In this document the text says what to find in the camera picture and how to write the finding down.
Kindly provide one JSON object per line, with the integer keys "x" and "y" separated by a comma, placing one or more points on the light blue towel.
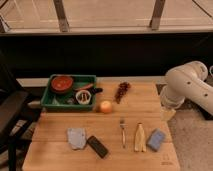
{"x": 76, "y": 138}

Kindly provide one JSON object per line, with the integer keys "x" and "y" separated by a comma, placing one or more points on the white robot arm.
{"x": 187, "y": 81}

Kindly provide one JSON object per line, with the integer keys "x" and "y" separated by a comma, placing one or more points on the green plastic tray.
{"x": 59, "y": 102}

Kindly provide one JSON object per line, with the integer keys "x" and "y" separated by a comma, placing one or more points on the dark red grape bunch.
{"x": 121, "y": 91}

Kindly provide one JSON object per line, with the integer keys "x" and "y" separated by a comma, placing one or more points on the yellow red apple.
{"x": 105, "y": 107}

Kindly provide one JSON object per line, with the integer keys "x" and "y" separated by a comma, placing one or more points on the white cup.
{"x": 83, "y": 97}

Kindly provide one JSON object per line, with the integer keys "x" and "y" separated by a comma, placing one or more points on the silver fork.
{"x": 122, "y": 126}

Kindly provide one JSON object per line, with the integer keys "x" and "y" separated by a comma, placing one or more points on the red bowl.
{"x": 61, "y": 84}

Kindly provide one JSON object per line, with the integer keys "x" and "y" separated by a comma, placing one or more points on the black remote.
{"x": 97, "y": 146}

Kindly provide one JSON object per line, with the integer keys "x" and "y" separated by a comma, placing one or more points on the blue sponge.
{"x": 156, "y": 139}

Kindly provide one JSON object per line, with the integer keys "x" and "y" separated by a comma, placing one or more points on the black chair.
{"x": 15, "y": 113}

